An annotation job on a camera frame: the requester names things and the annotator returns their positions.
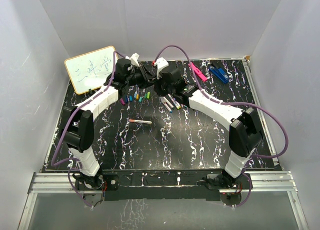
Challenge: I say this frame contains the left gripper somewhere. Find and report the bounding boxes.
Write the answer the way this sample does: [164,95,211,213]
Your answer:
[125,65,155,90]

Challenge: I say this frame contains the blue cap marker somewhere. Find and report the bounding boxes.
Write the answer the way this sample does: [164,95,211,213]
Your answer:
[160,97,173,113]

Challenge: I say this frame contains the salmon cap marker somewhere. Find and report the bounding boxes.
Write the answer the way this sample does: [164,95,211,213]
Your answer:
[129,119,152,124]

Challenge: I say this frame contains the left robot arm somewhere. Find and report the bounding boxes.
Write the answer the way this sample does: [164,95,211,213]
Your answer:
[58,57,156,189]

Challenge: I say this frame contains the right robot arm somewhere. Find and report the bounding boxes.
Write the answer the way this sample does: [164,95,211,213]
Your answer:
[141,65,264,188]

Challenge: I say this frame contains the blue stapler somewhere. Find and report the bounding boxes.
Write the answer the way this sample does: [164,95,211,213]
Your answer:
[209,63,229,84]

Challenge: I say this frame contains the yellow framed whiteboard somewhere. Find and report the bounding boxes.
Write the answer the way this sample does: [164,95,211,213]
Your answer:
[64,46,115,95]

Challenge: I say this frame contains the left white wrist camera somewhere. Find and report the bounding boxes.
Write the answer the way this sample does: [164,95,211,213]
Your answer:
[125,53,140,67]

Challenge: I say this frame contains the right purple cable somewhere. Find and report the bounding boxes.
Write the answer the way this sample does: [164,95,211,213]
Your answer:
[151,45,290,208]

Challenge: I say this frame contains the purple cable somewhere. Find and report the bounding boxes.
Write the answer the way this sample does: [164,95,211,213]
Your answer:
[51,51,128,209]
[151,45,290,208]

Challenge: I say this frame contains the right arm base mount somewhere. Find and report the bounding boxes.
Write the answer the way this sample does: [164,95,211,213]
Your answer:
[202,173,252,190]

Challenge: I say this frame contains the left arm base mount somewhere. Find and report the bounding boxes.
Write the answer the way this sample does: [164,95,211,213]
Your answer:
[72,172,119,191]

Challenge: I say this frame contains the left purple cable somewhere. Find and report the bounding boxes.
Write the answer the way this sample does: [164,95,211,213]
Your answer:
[51,51,128,209]

